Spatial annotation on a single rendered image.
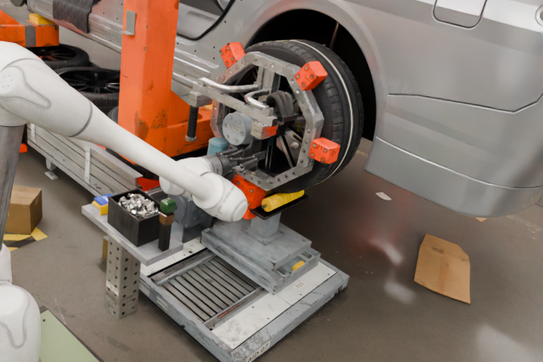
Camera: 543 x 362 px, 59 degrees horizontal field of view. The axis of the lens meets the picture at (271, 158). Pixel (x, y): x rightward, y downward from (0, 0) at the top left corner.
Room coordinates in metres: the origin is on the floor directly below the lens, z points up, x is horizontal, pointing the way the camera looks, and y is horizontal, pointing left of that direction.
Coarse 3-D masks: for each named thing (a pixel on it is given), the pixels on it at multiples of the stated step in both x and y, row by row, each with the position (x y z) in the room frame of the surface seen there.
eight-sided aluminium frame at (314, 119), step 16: (240, 64) 1.94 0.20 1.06; (256, 64) 1.89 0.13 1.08; (272, 64) 1.85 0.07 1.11; (288, 64) 1.85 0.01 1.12; (224, 80) 1.99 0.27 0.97; (288, 80) 1.79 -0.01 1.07; (304, 96) 1.74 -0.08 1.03; (224, 112) 2.03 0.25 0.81; (304, 112) 1.74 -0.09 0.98; (320, 112) 1.75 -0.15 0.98; (320, 128) 1.74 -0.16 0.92; (304, 144) 1.72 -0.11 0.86; (304, 160) 1.71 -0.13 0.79; (256, 176) 1.83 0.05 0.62; (288, 176) 1.74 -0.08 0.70
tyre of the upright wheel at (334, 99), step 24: (264, 48) 1.98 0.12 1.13; (288, 48) 1.91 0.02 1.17; (312, 48) 1.98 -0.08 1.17; (336, 72) 1.90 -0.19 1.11; (336, 96) 1.80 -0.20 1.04; (360, 96) 1.94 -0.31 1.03; (336, 120) 1.76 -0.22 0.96; (360, 120) 1.90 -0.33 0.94; (336, 168) 1.84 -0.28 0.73; (288, 192) 1.84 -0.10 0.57
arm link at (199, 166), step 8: (184, 160) 1.32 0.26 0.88; (192, 160) 1.33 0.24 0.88; (200, 160) 1.36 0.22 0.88; (192, 168) 1.29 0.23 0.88; (200, 168) 1.30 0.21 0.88; (208, 168) 1.35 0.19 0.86; (160, 184) 1.27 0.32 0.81; (168, 184) 1.24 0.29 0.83; (168, 192) 1.24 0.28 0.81; (176, 192) 1.24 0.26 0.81; (184, 192) 1.26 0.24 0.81
